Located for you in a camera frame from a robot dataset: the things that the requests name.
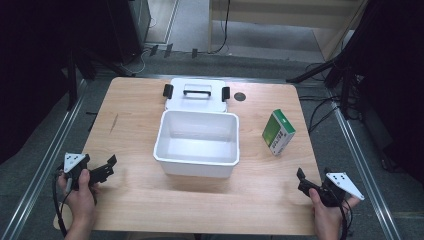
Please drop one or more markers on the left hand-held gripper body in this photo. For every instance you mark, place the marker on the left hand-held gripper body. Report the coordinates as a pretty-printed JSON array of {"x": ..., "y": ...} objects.
[{"x": 77, "y": 165}]

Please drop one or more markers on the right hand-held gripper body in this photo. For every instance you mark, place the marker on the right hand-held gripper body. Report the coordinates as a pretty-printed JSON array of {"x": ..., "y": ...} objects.
[{"x": 336, "y": 186}]

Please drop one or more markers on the green and white carton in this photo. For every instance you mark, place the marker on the green and white carton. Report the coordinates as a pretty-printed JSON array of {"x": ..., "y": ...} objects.
[{"x": 277, "y": 133}]

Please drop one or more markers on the white plastic storage box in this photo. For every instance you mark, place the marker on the white plastic storage box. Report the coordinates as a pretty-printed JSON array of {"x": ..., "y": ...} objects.
[{"x": 196, "y": 143}]

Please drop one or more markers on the person's right hand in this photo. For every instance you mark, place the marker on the person's right hand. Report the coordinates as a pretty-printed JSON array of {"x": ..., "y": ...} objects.
[{"x": 326, "y": 216}]

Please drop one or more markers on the person's left hand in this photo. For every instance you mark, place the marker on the person's left hand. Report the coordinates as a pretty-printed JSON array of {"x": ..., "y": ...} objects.
[{"x": 81, "y": 200}]

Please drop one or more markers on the black tripod stand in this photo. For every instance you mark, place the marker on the black tripod stand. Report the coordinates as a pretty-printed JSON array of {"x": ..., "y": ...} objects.
[
  {"x": 333, "y": 70},
  {"x": 86, "y": 66}
]

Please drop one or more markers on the round black table grommet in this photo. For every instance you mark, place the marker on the round black table grommet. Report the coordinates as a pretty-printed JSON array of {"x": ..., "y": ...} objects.
[{"x": 240, "y": 96}]

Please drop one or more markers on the black curtain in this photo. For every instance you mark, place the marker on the black curtain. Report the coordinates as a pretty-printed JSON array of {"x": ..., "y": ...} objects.
[
  {"x": 393, "y": 83},
  {"x": 33, "y": 66}
]

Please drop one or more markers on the black cabinet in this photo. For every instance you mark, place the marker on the black cabinet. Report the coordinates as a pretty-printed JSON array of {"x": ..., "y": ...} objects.
[{"x": 128, "y": 30}]

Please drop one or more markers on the light wooden furniture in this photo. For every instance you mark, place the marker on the light wooden furniture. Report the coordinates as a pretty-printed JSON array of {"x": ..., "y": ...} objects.
[{"x": 276, "y": 13}]

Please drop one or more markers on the metal floor rail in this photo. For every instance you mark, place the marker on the metal floor rail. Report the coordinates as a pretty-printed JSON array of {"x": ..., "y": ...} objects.
[
  {"x": 43, "y": 166},
  {"x": 363, "y": 166}
]

